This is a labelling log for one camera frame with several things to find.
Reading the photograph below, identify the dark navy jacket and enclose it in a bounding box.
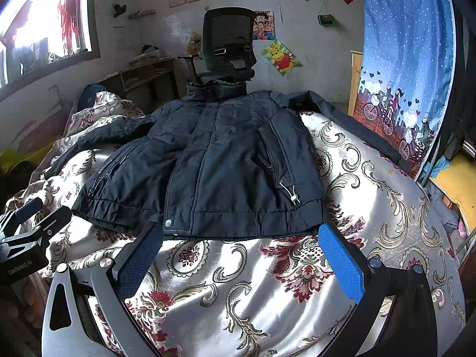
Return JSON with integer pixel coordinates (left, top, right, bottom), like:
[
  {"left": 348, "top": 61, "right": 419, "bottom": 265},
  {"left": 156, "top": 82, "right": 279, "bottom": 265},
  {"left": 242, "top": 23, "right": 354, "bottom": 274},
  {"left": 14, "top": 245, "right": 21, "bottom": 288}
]
[{"left": 50, "top": 80, "right": 413, "bottom": 239}]

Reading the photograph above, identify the floral satin blanket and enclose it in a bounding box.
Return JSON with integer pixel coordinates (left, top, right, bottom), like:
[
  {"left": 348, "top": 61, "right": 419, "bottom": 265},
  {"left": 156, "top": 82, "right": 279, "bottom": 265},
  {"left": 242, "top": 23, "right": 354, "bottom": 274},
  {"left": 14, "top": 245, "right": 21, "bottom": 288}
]
[{"left": 4, "top": 91, "right": 467, "bottom": 357}]

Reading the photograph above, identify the blue dotted printed curtain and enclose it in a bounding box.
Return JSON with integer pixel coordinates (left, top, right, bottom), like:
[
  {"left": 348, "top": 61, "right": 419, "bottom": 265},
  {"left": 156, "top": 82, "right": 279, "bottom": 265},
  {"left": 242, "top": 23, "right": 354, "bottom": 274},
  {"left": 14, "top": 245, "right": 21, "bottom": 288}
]
[{"left": 347, "top": 0, "right": 456, "bottom": 179}]

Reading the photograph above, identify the colourful small wall poster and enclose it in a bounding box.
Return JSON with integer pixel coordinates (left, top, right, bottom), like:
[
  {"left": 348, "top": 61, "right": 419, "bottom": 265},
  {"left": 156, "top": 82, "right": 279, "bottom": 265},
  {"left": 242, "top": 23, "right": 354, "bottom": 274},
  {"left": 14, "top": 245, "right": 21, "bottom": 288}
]
[{"left": 187, "top": 32, "right": 203, "bottom": 56}]

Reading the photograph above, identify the yellow mattress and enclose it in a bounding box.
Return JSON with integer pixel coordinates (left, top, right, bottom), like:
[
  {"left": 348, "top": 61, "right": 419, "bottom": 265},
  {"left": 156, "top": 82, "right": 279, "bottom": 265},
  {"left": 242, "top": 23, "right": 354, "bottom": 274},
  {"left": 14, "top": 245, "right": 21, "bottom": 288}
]
[{"left": 429, "top": 154, "right": 476, "bottom": 231}]

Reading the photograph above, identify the brown framed window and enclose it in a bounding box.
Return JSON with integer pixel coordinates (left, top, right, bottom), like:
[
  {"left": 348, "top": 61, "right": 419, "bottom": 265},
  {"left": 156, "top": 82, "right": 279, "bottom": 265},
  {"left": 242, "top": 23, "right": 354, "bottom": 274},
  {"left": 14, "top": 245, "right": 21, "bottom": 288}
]
[{"left": 0, "top": 0, "right": 101, "bottom": 97}]

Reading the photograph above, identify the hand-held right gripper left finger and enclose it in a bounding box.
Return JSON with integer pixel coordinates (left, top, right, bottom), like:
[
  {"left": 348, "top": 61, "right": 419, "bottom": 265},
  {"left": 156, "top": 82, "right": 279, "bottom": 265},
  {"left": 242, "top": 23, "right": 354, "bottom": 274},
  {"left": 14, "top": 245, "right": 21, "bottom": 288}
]
[{"left": 41, "top": 221, "right": 166, "bottom": 357}]

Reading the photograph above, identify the red hanging cloth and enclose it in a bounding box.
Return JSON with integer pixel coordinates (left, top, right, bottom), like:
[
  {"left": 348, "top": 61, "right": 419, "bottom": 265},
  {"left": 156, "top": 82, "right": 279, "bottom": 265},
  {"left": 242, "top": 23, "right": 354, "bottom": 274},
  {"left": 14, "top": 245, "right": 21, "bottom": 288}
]
[{"left": 56, "top": 0, "right": 80, "bottom": 54}]

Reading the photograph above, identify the yellow green cloth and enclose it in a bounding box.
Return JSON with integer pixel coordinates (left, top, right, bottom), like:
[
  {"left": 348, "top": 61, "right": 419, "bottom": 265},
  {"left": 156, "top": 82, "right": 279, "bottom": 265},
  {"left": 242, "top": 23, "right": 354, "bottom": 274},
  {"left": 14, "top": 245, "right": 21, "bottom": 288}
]
[{"left": 0, "top": 145, "right": 49, "bottom": 172}]

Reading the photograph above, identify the black mesh office chair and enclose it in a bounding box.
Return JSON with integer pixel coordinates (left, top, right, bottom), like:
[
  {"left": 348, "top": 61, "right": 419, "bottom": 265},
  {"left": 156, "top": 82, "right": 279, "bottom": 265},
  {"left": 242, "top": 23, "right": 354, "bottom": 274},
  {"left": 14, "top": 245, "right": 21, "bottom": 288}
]
[{"left": 178, "top": 7, "right": 257, "bottom": 86}]

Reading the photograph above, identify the yellow bear wall poster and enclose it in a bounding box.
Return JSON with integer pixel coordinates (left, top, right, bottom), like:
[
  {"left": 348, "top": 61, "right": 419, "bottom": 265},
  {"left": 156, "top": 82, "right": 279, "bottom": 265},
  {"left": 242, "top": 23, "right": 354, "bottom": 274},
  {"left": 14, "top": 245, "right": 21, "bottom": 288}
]
[{"left": 261, "top": 40, "right": 300, "bottom": 72}]

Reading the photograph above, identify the cartoon figure wall poster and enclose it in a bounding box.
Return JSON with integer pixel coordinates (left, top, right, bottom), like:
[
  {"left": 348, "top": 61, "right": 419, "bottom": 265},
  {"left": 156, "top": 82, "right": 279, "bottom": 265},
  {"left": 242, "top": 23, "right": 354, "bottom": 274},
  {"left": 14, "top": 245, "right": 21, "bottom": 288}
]
[{"left": 253, "top": 10, "right": 278, "bottom": 41}]

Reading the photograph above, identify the stack of papers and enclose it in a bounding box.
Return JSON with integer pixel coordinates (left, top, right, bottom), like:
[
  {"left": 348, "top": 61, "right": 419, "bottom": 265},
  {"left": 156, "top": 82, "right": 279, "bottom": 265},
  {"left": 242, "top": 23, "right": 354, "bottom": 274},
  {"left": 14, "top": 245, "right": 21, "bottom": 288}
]
[{"left": 129, "top": 53, "right": 162, "bottom": 64}]

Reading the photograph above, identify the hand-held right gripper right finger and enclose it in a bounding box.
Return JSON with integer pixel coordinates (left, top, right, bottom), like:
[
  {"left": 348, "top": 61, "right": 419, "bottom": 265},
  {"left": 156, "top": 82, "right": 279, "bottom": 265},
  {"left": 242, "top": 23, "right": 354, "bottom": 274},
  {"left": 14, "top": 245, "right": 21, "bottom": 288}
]
[{"left": 318, "top": 222, "right": 439, "bottom": 357}]

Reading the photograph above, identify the wooden post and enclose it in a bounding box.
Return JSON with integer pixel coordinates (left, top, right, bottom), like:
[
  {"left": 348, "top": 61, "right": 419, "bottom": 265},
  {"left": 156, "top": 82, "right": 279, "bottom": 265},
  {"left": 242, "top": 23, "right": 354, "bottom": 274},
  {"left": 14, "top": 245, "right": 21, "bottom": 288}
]
[{"left": 349, "top": 50, "right": 363, "bottom": 116}]

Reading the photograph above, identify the wooden desk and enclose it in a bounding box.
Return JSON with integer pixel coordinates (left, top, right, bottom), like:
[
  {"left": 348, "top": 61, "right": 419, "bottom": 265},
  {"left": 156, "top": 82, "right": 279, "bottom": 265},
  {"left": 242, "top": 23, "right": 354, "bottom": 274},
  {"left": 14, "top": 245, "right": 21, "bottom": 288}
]
[{"left": 98, "top": 57, "right": 179, "bottom": 101}]

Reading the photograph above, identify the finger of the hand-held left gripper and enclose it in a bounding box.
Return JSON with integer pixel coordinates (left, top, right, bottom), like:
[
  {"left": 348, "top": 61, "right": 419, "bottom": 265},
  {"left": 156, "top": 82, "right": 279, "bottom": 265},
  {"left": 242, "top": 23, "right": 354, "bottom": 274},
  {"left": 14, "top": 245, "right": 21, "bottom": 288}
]
[
  {"left": 4, "top": 197, "right": 44, "bottom": 232},
  {"left": 34, "top": 206, "right": 72, "bottom": 239}
]

